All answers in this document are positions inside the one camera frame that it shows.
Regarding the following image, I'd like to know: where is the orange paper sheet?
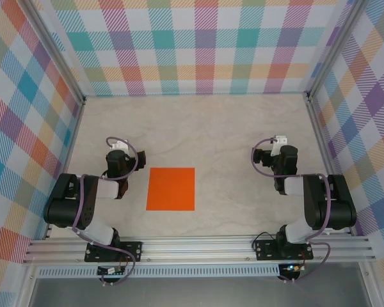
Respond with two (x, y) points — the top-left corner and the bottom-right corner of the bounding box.
(146, 167), (196, 212)

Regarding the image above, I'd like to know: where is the grey metal shelf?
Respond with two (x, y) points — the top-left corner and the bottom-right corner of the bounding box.
(28, 276), (372, 307)

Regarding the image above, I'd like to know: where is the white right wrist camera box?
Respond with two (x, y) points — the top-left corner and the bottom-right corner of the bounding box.
(273, 135), (289, 152)

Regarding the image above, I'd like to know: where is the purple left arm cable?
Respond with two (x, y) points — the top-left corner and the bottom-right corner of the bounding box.
(72, 136), (139, 287)

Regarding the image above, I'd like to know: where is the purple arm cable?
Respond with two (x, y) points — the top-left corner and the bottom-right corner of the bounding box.
(250, 137), (332, 284)
(72, 136), (139, 287)

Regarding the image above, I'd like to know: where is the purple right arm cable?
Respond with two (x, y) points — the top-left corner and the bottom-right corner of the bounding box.
(250, 137), (332, 284)

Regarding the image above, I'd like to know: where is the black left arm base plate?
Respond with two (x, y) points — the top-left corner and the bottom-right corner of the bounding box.
(84, 241), (143, 264)

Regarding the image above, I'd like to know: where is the thin black base wire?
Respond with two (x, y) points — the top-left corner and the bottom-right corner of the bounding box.
(251, 232), (278, 253)

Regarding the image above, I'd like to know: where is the aluminium side rail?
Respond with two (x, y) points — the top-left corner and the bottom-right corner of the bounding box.
(43, 97), (87, 240)
(305, 94), (353, 237)

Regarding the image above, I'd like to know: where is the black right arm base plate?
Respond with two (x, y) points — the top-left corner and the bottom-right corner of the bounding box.
(254, 239), (314, 262)

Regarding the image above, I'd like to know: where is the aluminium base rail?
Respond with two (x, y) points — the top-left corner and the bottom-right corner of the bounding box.
(22, 235), (377, 265)

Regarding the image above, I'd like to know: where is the aluminium corner post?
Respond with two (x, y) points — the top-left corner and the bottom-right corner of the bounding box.
(22, 0), (86, 105)
(302, 0), (374, 103)

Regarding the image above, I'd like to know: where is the perforated metal cable strip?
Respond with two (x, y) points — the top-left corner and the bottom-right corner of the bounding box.
(38, 267), (281, 278)

